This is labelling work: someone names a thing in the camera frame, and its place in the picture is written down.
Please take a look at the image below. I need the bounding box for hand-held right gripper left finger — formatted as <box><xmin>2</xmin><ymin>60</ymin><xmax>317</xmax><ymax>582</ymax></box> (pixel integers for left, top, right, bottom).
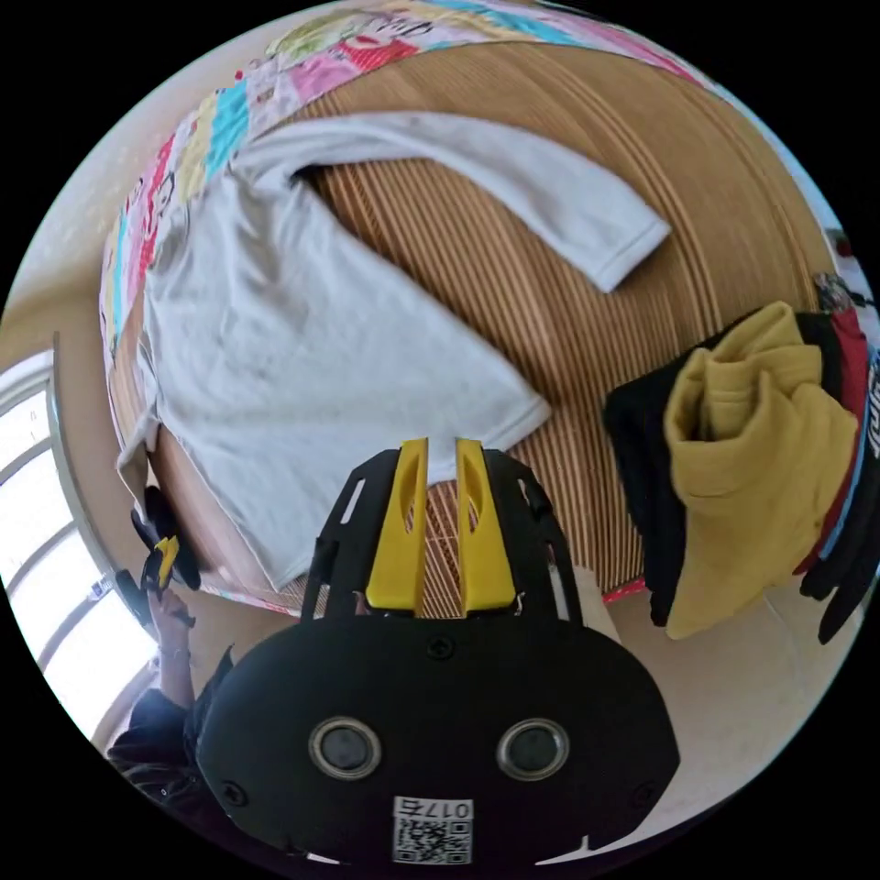
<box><xmin>365</xmin><ymin>436</ymin><xmax>430</xmax><ymax>612</ymax></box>

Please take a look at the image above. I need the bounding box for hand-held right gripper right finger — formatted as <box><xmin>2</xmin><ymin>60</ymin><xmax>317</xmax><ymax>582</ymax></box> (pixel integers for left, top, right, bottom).
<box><xmin>455</xmin><ymin>437</ymin><xmax>518</xmax><ymax>616</ymax></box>

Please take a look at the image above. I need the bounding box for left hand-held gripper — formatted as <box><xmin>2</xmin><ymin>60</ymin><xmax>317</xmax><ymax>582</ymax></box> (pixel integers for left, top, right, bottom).
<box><xmin>130</xmin><ymin>484</ymin><xmax>203</xmax><ymax>592</ymax></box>

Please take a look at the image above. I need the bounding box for white long sleeve shirt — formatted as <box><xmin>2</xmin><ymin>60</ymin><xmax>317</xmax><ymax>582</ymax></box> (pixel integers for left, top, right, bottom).
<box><xmin>115</xmin><ymin>113</ymin><xmax>674</xmax><ymax>592</ymax></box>

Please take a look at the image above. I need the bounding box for person's left forearm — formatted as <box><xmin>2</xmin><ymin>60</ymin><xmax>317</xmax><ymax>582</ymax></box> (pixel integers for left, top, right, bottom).
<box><xmin>156</xmin><ymin>648</ymin><xmax>199</xmax><ymax>708</ymax></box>

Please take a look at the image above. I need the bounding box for person's left hand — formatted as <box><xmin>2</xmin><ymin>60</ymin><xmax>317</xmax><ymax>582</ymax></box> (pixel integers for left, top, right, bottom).
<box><xmin>147</xmin><ymin>588</ymin><xmax>199</xmax><ymax>655</ymax></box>

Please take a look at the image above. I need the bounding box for window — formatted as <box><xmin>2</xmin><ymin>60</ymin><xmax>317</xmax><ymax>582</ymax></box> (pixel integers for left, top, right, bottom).
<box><xmin>0</xmin><ymin>348</ymin><xmax>163</xmax><ymax>741</ymax></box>

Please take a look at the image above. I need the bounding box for person's body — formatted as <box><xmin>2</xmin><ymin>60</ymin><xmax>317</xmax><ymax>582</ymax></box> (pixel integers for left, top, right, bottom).
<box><xmin>104</xmin><ymin>644</ymin><xmax>238</xmax><ymax>851</ymax></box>

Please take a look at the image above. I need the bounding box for pile of clothes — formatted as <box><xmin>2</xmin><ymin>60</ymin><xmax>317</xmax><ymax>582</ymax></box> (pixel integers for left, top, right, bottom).
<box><xmin>602</xmin><ymin>271</ymin><xmax>880</xmax><ymax>645</ymax></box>

